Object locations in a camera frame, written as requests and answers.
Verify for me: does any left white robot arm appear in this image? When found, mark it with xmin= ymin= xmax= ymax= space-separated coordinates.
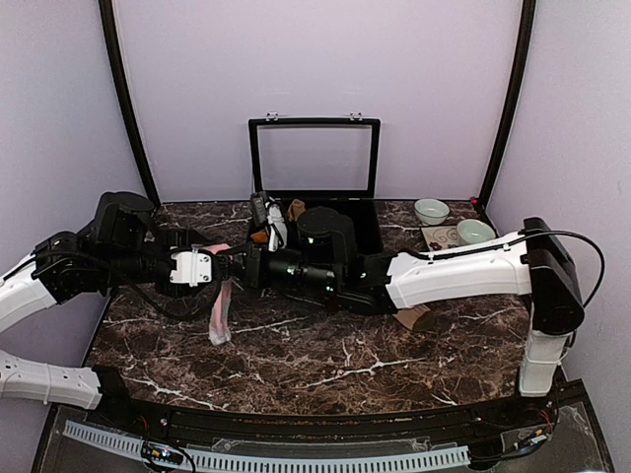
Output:
xmin=1 ymin=191 xmax=214 ymax=430

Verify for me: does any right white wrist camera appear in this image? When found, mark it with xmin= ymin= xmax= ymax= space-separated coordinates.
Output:
xmin=249 ymin=191 xmax=288 ymax=252

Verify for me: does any black frame post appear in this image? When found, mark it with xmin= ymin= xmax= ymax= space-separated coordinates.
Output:
xmin=476 ymin=0 xmax=537 ymax=214
xmin=98 ymin=0 xmax=162 ymax=208

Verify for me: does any far pale green bowl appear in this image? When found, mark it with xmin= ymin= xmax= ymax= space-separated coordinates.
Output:
xmin=414 ymin=198 xmax=451 ymax=226

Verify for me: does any small circuit board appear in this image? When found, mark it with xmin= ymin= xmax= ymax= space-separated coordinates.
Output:
xmin=141 ymin=442 xmax=184 ymax=465

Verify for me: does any pink patterned sock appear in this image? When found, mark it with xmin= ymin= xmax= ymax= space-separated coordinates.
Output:
xmin=193 ymin=243 xmax=232 ymax=346

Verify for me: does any striped brown beige sock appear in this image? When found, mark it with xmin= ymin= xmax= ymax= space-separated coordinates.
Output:
xmin=394 ymin=304 xmax=436 ymax=332

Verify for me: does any rolled brown sock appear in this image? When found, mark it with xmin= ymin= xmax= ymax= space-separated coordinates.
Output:
xmin=287 ymin=199 xmax=307 ymax=222

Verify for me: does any black glass-lid storage box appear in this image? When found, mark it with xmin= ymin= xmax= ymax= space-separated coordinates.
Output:
xmin=247 ymin=114 xmax=384 ymax=254

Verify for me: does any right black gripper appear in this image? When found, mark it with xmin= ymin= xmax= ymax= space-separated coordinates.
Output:
xmin=217 ymin=240 xmax=340 ymax=295

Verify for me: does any pale green bowl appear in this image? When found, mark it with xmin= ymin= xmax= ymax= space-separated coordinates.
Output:
xmin=414 ymin=198 xmax=451 ymax=226
xmin=456 ymin=219 xmax=496 ymax=246

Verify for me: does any right black frame post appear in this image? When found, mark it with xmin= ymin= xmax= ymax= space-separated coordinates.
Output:
xmin=476 ymin=0 xmax=537 ymax=214

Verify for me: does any left black frame post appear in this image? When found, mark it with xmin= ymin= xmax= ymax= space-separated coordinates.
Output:
xmin=98 ymin=0 xmax=162 ymax=208

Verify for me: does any floral square plate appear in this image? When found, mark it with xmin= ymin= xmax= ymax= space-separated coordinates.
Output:
xmin=421 ymin=226 xmax=461 ymax=251

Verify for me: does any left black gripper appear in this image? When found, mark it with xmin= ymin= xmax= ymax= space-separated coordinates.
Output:
xmin=100 ymin=228 xmax=210 ymax=299

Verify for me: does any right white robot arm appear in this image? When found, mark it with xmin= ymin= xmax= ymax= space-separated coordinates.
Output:
xmin=230 ymin=207 xmax=585 ymax=428

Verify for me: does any white slotted cable duct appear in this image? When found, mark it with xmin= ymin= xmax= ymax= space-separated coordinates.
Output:
xmin=61 ymin=421 xmax=470 ymax=472

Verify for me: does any rolled orange sock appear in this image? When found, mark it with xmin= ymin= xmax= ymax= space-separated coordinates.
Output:
xmin=250 ymin=230 xmax=269 ymax=244

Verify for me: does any near pale green bowl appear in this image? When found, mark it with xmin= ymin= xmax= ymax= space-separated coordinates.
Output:
xmin=456 ymin=219 xmax=496 ymax=246

